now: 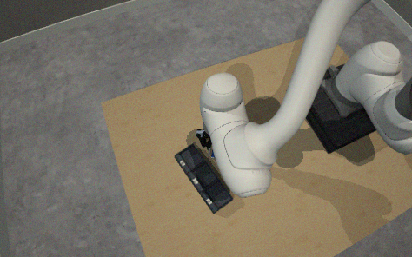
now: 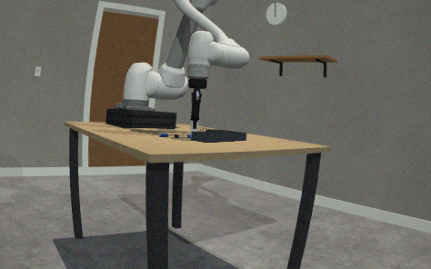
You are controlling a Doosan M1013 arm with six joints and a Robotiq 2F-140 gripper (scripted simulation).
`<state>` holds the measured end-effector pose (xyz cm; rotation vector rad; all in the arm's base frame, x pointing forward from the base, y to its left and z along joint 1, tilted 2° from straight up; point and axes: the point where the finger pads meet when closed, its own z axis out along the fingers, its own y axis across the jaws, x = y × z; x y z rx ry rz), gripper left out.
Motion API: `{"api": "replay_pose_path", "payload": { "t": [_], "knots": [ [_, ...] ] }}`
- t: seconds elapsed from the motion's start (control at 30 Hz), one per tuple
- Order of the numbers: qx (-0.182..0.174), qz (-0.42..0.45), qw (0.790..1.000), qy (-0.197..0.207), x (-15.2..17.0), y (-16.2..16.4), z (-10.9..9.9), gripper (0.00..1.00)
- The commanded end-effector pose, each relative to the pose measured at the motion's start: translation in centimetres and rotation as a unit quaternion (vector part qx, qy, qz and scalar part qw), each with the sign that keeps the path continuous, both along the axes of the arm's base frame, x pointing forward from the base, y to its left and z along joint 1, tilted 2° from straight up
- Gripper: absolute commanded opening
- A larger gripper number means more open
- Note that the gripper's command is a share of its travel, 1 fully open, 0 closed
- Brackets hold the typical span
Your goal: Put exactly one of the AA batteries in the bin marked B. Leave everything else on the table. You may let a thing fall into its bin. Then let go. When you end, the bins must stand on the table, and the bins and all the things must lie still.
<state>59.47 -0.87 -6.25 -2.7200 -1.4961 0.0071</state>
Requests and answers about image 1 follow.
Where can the dark grey rack of three bins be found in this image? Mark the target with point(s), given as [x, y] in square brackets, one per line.
[200, 172]

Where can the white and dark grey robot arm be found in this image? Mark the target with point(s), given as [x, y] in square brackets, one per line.
[245, 151]

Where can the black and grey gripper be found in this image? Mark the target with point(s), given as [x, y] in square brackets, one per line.
[201, 135]

